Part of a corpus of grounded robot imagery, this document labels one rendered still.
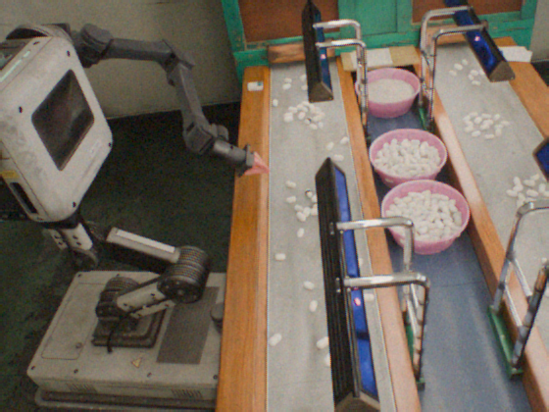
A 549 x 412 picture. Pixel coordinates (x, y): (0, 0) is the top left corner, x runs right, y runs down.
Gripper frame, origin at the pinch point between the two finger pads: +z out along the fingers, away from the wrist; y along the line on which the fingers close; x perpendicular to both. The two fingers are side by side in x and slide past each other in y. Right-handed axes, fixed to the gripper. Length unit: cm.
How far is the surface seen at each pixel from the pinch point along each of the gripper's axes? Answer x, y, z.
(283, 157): 7.0, 20.6, 11.0
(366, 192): -12.2, -5.3, 30.0
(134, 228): 121, 66, -11
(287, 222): 6.3, -12.1, 11.4
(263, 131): 10.1, 34.7, 4.0
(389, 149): -17.1, 18.7, 41.2
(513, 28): -64, 86, 90
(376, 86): -18, 61, 43
